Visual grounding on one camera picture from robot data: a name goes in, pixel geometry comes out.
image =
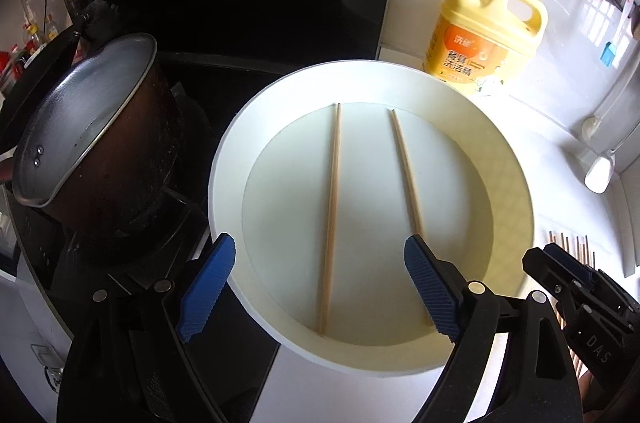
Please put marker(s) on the clear adhesive hook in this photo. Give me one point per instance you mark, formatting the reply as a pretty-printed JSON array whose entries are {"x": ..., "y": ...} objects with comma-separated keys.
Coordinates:
[{"x": 47, "y": 373}]

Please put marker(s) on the condiment bottle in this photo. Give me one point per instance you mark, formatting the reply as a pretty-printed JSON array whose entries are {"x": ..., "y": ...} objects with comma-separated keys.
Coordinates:
[
  {"x": 50, "y": 30},
  {"x": 32, "y": 40}
]

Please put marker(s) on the white round plate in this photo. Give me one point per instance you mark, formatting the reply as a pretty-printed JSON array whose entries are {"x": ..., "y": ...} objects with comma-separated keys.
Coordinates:
[{"x": 450, "y": 183}]

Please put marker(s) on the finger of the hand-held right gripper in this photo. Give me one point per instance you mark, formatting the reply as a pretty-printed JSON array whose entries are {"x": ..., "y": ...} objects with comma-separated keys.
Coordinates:
[
  {"x": 542, "y": 270},
  {"x": 575, "y": 267}
]

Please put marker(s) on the light wooden chopstick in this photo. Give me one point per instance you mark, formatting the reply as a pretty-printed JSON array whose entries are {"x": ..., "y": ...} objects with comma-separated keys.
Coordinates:
[
  {"x": 331, "y": 213},
  {"x": 405, "y": 173}
]

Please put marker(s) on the pile of wooden chopsticks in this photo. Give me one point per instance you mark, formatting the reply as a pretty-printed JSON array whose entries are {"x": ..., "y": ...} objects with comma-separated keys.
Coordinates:
[{"x": 584, "y": 250}]

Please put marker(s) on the red jar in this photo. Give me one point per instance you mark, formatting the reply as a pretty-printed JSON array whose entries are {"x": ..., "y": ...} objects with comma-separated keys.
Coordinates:
[{"x": 7, "y": 68}]

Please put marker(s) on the brown cooking pot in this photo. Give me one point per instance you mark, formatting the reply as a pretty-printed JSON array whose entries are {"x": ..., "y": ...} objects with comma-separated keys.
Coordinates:
[{"x": 125, "y": 153}]

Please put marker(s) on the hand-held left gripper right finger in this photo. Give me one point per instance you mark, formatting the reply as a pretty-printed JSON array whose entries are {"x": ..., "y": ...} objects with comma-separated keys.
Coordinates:
[{"x": 430, "y": 284}]

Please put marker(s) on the white ladle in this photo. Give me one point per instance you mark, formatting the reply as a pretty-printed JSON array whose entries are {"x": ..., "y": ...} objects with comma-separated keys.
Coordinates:
[{"x": 591, "y": 128}]

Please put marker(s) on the blue silicone brush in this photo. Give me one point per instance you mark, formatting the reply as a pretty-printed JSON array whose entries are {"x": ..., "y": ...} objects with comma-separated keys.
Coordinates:
[{"x": 609, "y": 54}]

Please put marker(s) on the grey metal pot lid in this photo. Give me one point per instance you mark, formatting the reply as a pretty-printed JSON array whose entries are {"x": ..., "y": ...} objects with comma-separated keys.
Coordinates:
[{"x": 75, "y": 118}]

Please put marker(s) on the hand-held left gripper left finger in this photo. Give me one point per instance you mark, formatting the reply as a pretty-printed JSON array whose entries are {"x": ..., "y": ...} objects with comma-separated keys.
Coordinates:
[{"x": 207, "y": 288}]

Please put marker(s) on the white rice paddle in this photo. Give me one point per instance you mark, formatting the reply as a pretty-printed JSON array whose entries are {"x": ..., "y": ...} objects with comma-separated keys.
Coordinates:
[{"x": 599, "y": 173}]

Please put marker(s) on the yellow dish soap pump bottle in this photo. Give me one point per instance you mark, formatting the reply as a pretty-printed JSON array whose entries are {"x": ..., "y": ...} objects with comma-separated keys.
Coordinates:
[{"x": 470, "y": 48}]

